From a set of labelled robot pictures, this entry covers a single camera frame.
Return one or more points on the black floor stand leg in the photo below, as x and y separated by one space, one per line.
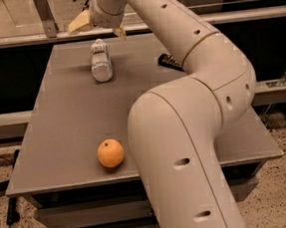
12 215

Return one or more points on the upper grey drawer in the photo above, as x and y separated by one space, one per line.
93 206

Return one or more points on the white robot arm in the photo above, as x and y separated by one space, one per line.
172 128

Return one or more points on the clear plastic water bottle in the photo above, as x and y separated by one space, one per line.
101 62

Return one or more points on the left metal railing post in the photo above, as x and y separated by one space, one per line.
47 19

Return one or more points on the grey drawer cabinet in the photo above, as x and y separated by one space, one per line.
73 114

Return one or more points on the orange fruit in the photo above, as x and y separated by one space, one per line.
110 153

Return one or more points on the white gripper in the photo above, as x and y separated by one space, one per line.
102 17

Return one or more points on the horizontal metal rail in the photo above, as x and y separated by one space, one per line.
214 19

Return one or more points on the black snack bar wrapper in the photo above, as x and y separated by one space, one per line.
169 61

